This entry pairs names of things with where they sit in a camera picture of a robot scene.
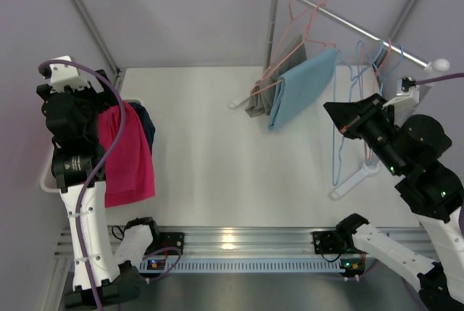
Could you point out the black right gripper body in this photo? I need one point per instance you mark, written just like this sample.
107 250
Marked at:
359 117

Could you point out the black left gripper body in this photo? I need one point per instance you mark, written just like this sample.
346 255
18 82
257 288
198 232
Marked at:
100 84

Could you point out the navy blue trousers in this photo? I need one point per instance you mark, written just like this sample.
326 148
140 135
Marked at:
146 122

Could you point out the coral pink hanger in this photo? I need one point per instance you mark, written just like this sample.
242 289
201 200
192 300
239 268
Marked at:
376 66

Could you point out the pink trousers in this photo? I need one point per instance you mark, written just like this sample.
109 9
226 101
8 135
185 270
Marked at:
129 168

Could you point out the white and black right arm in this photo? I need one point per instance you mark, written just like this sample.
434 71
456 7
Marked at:
432 191

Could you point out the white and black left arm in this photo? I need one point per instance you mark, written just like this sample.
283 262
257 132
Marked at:
71 108

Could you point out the light blue trousers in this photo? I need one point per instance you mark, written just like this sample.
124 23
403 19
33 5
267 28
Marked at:
300 87

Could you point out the grey trousers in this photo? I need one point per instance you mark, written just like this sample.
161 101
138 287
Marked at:
263 93

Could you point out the white and metal clothes rack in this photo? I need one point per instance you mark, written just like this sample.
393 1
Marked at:
368 169

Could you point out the white plastic laundry basket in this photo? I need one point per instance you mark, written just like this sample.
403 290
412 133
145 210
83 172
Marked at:
47 181

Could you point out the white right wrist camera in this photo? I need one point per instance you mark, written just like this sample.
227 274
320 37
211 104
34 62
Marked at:
407 96

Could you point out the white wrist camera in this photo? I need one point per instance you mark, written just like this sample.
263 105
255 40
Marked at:
63 76
407 96

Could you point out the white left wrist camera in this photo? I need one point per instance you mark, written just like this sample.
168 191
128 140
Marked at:
63 76

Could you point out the aluminium mounting rail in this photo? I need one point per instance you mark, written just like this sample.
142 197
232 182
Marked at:
261 242

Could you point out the grey slotted cable duct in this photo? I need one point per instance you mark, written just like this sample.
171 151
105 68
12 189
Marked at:
257 265

